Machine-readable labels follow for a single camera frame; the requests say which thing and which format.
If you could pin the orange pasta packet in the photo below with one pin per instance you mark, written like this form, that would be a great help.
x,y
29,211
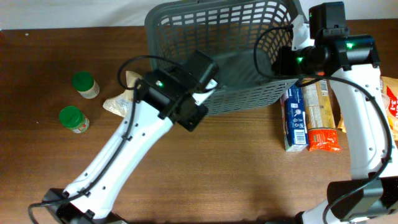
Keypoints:
x,y
322,133

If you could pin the green lid jar white label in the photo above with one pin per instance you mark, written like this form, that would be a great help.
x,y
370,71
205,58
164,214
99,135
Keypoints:
x,y
85,84

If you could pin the beige coffee mix bag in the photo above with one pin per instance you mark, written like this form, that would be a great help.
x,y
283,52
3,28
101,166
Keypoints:
x,y
388,89

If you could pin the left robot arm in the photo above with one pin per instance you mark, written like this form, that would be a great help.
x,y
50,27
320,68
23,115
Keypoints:
x,y
162,98

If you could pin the blue tissue pack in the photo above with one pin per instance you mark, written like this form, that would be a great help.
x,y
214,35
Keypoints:
x,y
293,118

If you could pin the green lid jar red label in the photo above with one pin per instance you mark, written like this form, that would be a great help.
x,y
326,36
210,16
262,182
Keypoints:
x,y
73,119

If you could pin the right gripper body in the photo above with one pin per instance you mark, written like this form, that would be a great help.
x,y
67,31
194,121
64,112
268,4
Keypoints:
x,y
300,64

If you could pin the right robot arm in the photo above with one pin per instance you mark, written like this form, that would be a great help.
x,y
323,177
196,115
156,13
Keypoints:
x,y
353,73

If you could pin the grey plastic basket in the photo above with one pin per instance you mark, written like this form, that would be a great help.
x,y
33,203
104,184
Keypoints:
x,y
239,36

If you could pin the beige paper bag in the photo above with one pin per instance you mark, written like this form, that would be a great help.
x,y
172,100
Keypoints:
x,y
122,103

